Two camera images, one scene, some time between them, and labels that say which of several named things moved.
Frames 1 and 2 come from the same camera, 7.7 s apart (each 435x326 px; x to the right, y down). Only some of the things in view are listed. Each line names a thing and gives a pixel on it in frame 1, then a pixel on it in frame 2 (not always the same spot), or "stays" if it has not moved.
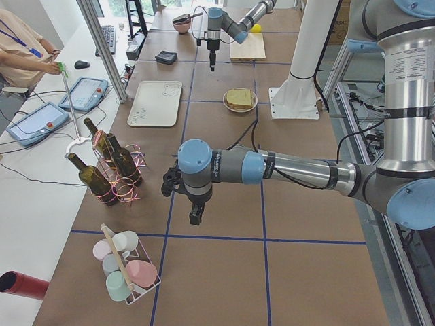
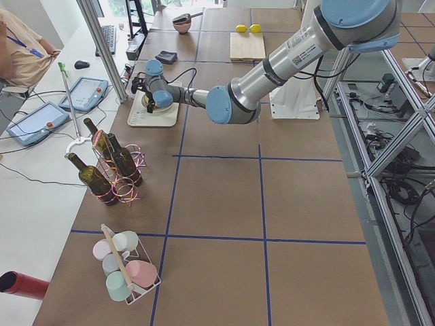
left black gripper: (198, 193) -> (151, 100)
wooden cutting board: (251, 49) stays
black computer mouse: (80, 64) stays
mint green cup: (117, 286) stays
